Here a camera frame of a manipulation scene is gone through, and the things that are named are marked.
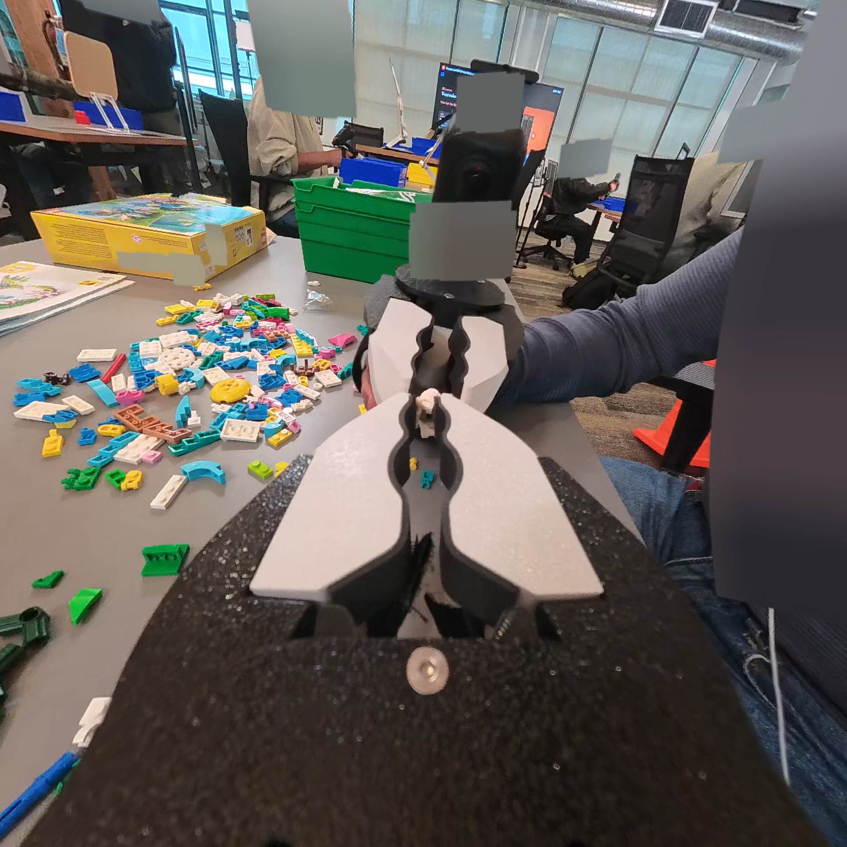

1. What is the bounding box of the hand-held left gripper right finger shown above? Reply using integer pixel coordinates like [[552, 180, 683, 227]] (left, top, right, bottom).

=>
[[437, 390, 606, 624]]

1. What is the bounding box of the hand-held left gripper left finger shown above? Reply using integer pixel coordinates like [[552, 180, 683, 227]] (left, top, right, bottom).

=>
[[249, 390, 424, 623]]

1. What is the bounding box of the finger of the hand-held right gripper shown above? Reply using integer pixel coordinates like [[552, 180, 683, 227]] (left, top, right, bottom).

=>
[[454, 313, 512, 416], [366, 298, 435, 411]]

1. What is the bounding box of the small white lego assembly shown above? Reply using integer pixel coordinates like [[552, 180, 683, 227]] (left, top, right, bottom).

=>
[[413, 388, 443, 439]]

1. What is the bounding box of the pile of colourful lego pieces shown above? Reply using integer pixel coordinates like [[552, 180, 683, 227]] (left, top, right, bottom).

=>
[[13, 291, 362, 512]]

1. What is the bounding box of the person's right forearm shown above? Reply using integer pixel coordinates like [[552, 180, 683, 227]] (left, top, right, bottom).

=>
[[490, 228, 743, 412]]

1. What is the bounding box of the yellow lego box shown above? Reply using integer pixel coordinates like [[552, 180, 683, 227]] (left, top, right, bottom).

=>
[[31, 193, 269, 285]]

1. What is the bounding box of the white lego piece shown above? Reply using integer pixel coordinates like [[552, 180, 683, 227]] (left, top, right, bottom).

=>
[[73, 697, 112, 749]]

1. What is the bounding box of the dark green lego piece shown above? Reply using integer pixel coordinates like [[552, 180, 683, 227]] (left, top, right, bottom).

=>
[[0, 607, 52, 704]]

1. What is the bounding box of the lego instruction booklet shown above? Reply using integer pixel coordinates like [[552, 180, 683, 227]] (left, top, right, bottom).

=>
[[0, 261, 135, 338]]

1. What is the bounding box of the blue lego stick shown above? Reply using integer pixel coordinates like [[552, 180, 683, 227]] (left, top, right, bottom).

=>
[[0, 751, 80, 828]]

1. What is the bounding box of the stack of green plastic bins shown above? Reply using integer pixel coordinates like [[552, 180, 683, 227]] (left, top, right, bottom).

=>
[[292, 175, 435, 284]]

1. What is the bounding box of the orange traffic cone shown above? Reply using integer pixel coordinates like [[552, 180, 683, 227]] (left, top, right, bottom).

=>
[[634, 360, 717, 459]]

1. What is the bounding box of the computer monitor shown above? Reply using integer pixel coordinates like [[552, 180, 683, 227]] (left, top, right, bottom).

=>
[[433, 61, 565, 157]]

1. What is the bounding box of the black mesh office chair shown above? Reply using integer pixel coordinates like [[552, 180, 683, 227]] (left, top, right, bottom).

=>
[[597, 154, 697, 300]]

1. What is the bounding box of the ceiling air vent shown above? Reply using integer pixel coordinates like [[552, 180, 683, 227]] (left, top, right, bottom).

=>
[[655, 0, 720, 34]]

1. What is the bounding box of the wooden top desk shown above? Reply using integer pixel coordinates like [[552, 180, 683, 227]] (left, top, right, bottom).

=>
[[0, 118, 194, 199]]

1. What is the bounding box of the wooden board book stand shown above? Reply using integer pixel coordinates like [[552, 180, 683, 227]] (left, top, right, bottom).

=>
[[63, 31, 131, 135]]

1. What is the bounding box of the green bracket lego piece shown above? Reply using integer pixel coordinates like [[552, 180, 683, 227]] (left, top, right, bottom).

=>
[[141, 544, 190, 577]]

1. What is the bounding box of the white cord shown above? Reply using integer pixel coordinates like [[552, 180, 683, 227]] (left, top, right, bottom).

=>
[[766, 607, 792, 786]]

